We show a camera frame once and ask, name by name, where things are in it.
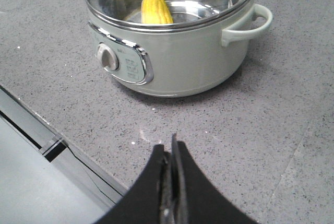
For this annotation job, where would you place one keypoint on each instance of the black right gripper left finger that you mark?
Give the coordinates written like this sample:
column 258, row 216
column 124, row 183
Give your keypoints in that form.
column 141, row 203

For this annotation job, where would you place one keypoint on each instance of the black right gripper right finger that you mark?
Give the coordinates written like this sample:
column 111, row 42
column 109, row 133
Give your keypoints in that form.
column 195, row 198

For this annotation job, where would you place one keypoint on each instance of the yellow corn cob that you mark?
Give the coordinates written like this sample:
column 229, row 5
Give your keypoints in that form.
column 155, row 12

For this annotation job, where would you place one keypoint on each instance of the pale green electric cooking pot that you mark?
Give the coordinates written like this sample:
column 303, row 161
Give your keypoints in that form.
column 182, row 63

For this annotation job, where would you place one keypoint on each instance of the grey cabinet front below counter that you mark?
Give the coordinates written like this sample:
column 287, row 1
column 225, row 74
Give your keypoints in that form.
column 43, row 178

